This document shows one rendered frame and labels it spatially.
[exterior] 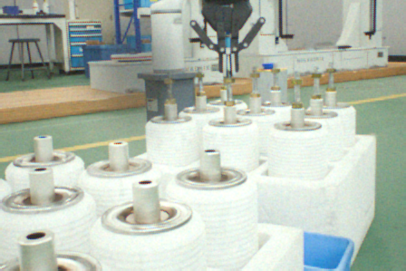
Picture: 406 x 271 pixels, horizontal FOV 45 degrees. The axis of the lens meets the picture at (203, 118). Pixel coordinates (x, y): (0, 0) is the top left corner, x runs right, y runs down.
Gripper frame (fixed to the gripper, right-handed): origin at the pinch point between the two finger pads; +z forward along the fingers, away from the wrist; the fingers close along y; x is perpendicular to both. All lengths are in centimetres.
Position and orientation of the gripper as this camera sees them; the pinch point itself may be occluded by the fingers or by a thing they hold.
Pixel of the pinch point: (228, 64)
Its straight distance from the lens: 82.1
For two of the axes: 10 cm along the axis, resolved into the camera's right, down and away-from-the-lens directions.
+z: 0.4, 9.9, 1.7
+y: -10.0, 0.4, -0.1
